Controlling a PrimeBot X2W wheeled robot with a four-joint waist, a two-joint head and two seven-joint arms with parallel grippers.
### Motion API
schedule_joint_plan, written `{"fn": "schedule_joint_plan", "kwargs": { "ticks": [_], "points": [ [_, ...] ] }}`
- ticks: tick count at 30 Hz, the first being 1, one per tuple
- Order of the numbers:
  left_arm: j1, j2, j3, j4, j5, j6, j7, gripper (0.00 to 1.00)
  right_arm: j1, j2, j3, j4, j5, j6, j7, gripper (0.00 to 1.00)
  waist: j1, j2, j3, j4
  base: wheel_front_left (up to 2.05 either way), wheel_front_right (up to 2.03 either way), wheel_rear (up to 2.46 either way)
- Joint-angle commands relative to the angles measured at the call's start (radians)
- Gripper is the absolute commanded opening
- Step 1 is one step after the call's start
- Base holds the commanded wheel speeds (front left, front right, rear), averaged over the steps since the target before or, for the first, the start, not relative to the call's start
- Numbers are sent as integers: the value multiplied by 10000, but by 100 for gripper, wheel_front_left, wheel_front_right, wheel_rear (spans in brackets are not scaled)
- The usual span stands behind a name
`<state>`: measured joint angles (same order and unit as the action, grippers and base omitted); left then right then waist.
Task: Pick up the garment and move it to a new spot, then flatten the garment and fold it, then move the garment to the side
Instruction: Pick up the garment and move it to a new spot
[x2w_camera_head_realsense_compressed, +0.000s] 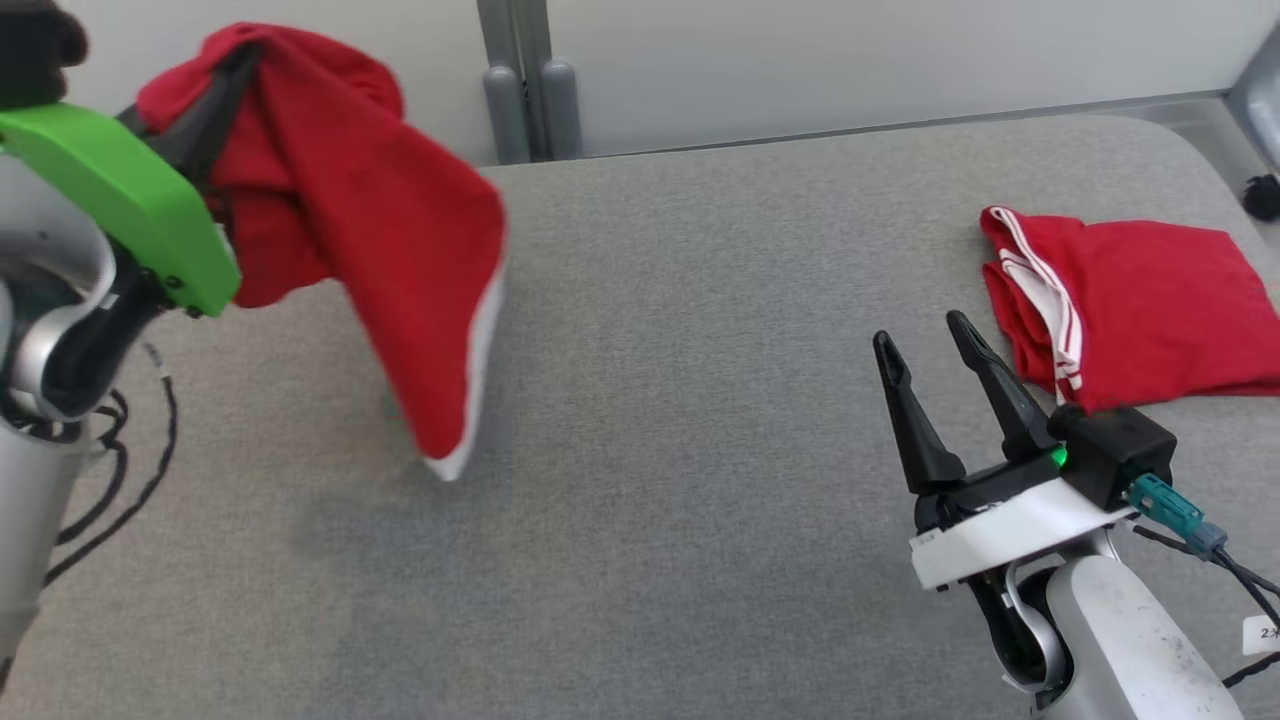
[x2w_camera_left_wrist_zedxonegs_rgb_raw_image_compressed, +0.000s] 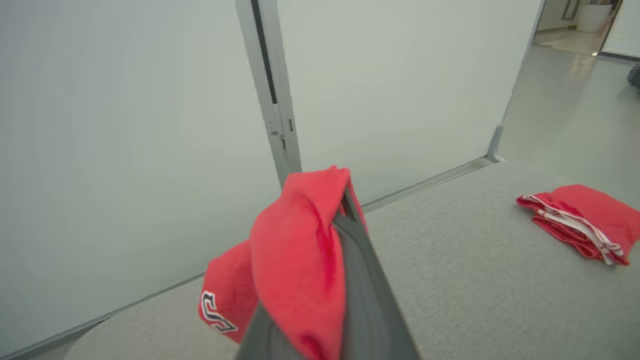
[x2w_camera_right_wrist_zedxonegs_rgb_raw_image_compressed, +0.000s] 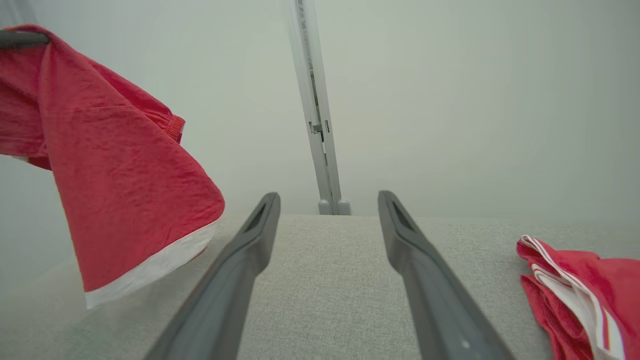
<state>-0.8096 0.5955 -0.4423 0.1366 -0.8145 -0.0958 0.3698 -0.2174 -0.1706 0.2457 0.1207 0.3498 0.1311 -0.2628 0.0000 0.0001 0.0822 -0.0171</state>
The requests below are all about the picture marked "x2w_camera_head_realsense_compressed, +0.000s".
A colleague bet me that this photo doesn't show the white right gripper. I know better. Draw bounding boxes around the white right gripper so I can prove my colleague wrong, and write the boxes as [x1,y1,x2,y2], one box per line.
[872,309,1137,592]

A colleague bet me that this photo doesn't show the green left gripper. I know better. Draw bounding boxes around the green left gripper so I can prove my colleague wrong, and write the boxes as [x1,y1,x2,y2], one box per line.
[0,42,265,319]

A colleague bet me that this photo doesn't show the red shorts with white stripes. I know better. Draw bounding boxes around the red shorts with white stripes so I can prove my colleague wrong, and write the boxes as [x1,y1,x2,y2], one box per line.
[135,22,509,484]

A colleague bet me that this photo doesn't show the red white basketball jersey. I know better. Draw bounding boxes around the red white basketball jersey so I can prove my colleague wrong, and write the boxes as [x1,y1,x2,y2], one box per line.
[979,205,1280,414]

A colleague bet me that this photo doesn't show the black caster wheel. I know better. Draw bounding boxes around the black caster wheel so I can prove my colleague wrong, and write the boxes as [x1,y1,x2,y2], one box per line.
[1243,173,1280,224]

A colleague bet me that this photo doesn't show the grey metal chair leg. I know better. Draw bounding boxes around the grey metal chair leg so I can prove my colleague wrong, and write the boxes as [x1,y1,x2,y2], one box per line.
[1228,20,1280,167]

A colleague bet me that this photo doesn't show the right arm teal-plug black cable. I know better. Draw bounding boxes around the right arm teal-plug black cable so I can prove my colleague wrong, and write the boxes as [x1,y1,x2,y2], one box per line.
[1127,473,1280,603]

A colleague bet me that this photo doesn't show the arm teal-plug black cable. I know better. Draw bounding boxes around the arm teal-plug black cable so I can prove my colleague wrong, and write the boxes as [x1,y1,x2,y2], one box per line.
[40,340,181,591]
[1127,473,1280,603]

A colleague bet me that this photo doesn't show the left arm teal-plug black cable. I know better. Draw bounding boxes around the left arm teal-plug black cable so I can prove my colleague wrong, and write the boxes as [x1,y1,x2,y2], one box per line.
[40,340,181,591]

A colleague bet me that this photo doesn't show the grey rounded post foot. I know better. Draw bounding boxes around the grey rounded post foot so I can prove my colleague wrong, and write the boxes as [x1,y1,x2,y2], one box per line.
[483,64,532,167]
[539,57,584,162]

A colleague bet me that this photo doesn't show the grey vertical partition post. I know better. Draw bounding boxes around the grey vertical partition post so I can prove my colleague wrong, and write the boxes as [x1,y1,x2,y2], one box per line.
[477,0,554,162]

